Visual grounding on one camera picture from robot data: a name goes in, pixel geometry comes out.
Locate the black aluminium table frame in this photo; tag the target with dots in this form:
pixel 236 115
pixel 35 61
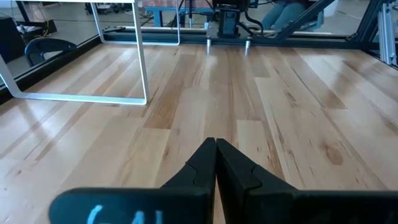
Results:
pixel 155 37

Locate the person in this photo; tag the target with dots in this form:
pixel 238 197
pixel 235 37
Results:
pixel 280 15

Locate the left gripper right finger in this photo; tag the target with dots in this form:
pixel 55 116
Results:
pixel 248 202

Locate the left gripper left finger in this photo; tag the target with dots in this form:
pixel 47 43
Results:
pixel 186 205

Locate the silver aluminium profile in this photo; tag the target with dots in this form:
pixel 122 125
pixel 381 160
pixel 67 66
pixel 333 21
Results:
pixel 388 34

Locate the black curved bracket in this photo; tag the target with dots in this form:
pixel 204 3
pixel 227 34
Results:
pixel 59 45

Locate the blue metal table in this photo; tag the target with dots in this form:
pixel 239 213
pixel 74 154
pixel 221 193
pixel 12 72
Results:
pixel 157 15

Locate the white perforated metal shelf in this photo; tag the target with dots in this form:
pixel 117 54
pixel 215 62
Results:
pixel 140 62

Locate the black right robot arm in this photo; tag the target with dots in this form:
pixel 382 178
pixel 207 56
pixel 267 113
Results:
pixel 228 21

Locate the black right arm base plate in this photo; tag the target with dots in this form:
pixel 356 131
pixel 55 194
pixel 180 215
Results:
pixel 247 46

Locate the black box with lights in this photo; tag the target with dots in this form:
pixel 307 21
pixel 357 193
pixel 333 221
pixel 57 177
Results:
pixel 11 40

